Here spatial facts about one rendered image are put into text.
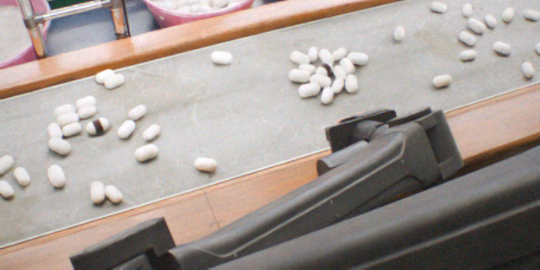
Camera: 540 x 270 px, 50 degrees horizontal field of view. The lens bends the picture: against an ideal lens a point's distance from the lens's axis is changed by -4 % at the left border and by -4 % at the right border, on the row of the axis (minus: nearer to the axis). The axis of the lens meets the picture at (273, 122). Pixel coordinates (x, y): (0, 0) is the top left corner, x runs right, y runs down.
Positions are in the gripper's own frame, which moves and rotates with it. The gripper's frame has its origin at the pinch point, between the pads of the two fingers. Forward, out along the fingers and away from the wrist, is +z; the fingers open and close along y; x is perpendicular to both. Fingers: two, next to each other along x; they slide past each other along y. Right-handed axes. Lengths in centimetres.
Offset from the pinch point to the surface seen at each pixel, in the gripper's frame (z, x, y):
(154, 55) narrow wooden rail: 29.4, -16.6, 19.3
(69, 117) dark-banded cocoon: 21.5, -9.9, 36.5
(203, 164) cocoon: 8.5, 0.8, 18.8
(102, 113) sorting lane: 23.3, -9.1, 31.1
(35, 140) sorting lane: 22.0, -7.6, 42.7
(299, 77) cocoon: 17.4, -7.6, -2.6
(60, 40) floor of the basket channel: 50, -24, 35
